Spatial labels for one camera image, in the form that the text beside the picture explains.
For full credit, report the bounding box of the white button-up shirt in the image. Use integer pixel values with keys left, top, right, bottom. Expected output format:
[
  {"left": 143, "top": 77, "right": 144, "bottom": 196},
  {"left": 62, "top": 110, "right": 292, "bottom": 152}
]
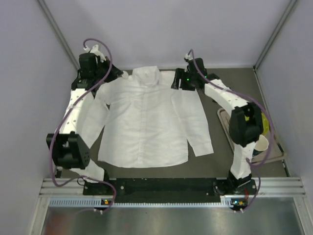
[{"left": 81, "top": 66, "right": 214, "bottom": 168}]

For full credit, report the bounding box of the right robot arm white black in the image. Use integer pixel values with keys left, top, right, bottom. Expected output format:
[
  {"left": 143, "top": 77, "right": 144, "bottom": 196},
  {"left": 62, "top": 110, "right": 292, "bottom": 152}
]
[{"left": 171, "top": 55, "right": 264, "bottom": 195}]

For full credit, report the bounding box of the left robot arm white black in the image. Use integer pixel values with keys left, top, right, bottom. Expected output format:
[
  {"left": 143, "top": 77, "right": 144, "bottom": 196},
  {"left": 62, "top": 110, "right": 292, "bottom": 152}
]
[{"left": 46, "top": 46, "right": 123, "bottom": 183}]

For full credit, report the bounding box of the green polka dot plate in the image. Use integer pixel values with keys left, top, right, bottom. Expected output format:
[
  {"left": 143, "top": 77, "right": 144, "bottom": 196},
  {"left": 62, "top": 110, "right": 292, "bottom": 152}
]
[{"left": 261, "top": 113, "right": 270, "bottom": 136}]

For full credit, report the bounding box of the dark green cup white inside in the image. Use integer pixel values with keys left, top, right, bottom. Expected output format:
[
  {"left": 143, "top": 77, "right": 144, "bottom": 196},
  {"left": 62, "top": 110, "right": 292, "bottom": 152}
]
[{"left": 252, "top": 135, "right": 269, "bottom": 157}]

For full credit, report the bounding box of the silver metal tray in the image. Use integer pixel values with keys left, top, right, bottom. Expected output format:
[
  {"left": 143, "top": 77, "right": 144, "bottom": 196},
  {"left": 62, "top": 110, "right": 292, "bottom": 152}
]
[{"left": 217, "top": 108, "right": 287, "bottom": 164}]

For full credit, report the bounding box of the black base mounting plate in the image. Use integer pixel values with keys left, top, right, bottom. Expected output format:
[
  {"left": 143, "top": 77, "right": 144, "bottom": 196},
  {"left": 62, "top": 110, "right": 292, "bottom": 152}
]
[{"left": 83, "top": 178, "right": 259, "bottom": 197}]

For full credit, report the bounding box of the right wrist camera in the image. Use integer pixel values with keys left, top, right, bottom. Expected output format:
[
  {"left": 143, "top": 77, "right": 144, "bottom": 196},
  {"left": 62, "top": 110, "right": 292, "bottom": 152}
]
[{"left": 184, "top": 53, "right": 193, "bottom": 62}]

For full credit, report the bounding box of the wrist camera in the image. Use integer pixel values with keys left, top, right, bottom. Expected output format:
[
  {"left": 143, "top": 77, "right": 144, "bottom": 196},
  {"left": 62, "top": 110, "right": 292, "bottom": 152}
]
[
  {"left": 84, "top": 44, "right": 107, "bottom": 62},
  {"left": 184, "top": 53, "right": 193, "bottom": 62}
]

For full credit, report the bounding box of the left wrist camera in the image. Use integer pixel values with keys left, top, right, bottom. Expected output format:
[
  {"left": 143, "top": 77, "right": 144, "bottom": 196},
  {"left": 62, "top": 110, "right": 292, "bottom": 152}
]
[{"left": 84, "top": 44, "right": 107, "bottom": 62}]

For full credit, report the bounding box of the white slotted cable duct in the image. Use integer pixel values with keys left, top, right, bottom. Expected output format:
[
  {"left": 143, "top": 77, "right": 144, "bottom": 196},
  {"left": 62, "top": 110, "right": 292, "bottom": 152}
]
[{"left": 48, "top": 197, "right": 247, "bottom": 208}]

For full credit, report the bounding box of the aluminium frame rail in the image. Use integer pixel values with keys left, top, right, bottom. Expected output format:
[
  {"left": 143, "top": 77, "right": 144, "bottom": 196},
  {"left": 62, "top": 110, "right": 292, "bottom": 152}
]
[{"left": 40, "top": 177, "right": 306, "bottom": 197}]

